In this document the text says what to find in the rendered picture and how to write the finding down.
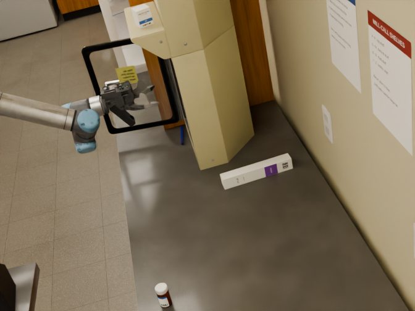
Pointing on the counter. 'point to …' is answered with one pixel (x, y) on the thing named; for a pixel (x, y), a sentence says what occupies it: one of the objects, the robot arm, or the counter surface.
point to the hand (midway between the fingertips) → (157, 95)
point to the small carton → (142, 15)
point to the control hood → (149, 33)
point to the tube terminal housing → (209, 76)
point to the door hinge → (175, 89)
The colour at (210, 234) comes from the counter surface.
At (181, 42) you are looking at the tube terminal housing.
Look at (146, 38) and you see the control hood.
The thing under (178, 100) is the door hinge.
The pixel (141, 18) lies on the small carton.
